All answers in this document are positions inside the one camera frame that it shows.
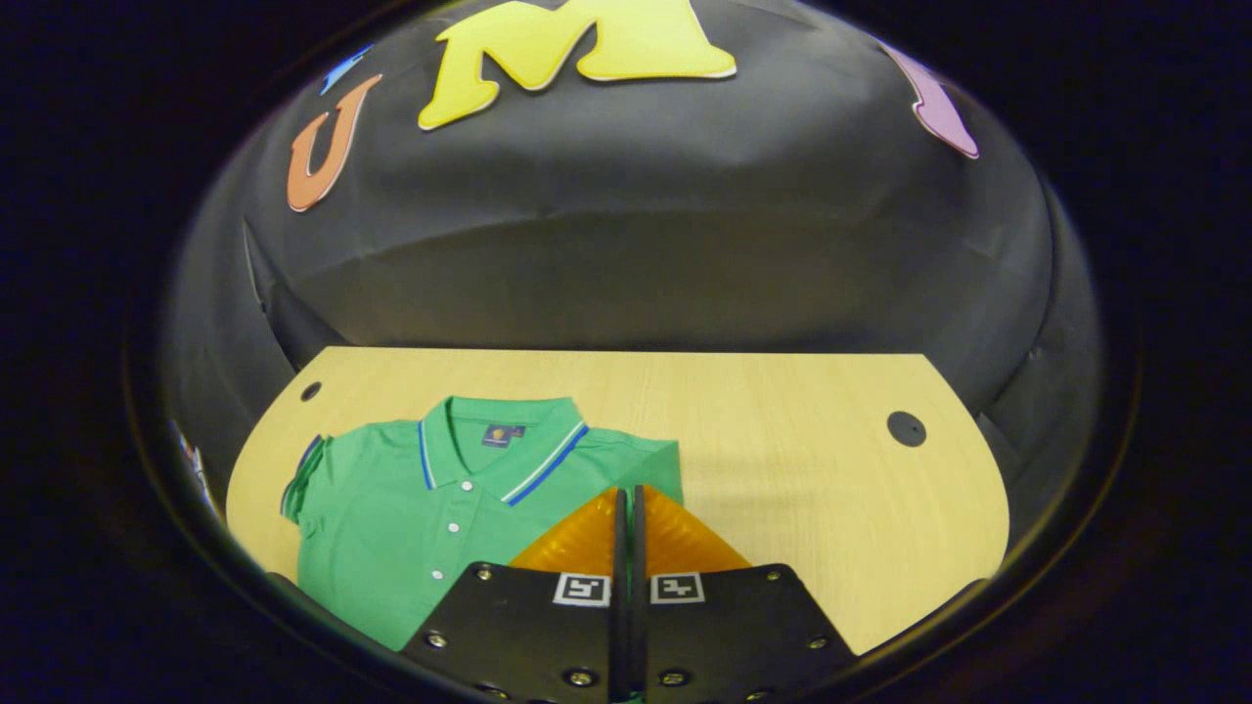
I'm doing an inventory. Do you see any white and red banner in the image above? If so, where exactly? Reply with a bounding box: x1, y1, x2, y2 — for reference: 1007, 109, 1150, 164
174, 420, 224, 524

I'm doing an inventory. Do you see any green T-shirt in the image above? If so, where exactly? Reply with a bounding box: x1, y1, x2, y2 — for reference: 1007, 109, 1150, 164
281, 394, 684, 653

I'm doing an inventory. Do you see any black backdrop cloth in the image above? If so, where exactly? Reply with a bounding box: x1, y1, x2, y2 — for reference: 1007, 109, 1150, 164
161, 0, 1104, 549

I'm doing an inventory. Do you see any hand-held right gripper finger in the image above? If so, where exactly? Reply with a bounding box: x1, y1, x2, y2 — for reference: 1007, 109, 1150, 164
631, 484, 860, 704
399, 486, 627, 704

